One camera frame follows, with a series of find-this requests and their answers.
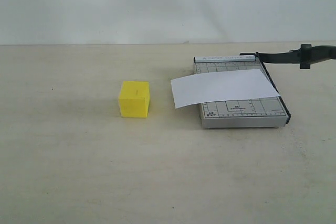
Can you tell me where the grey metal paper cutter base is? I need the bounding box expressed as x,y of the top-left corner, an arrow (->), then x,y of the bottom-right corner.
194,53 -> 291,129

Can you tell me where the yellow foam cube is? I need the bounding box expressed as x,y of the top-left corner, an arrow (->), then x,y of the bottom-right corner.
118,81 -> 150,118

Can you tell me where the black cutter blade lever arm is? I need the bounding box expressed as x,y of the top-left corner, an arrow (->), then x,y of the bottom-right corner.
239,44 -> 335,69

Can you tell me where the white paper sheet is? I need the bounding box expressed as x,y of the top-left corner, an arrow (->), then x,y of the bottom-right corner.
171,69 -> 280,109

